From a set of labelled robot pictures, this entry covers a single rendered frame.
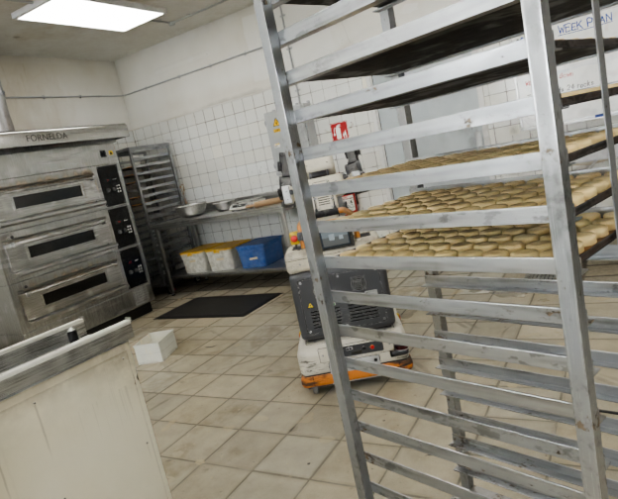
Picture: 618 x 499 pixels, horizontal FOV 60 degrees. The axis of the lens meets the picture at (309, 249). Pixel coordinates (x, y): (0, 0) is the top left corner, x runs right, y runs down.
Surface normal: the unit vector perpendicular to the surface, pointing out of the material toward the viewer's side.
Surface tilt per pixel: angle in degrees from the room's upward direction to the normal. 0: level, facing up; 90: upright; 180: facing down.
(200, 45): 90
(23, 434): 90
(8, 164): 90
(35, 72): 90
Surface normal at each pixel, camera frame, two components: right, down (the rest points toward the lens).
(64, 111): 0.85, -0.09
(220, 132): -0.48, 0.25
